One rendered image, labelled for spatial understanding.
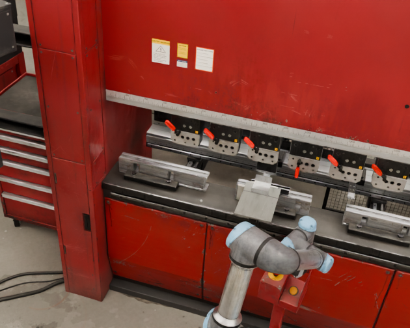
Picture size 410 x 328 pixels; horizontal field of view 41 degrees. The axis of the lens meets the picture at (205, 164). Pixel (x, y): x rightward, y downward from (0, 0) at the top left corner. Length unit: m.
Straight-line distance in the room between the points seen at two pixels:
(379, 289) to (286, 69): 1.25
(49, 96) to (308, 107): 1.21
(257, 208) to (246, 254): 0.76
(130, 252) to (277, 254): 1.52
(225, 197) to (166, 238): 0.43
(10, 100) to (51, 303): 1.27
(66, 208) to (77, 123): 0.59
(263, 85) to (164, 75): 0.47
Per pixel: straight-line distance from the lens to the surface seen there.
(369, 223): 2.86
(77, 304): 3.54
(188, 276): 3.23
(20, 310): 3.58
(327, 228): 2.83
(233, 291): 2.06
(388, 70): 2.40
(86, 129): 2.69
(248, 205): 2.67
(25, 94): 3.62
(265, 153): 2.66
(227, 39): 2.44
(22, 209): 3.89
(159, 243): 3.12
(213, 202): 2.86
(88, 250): 3.23
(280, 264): 1.90
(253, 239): 1.91
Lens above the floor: 2.72
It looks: 36 degrees down
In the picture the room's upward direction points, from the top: 4 degrees clockwise
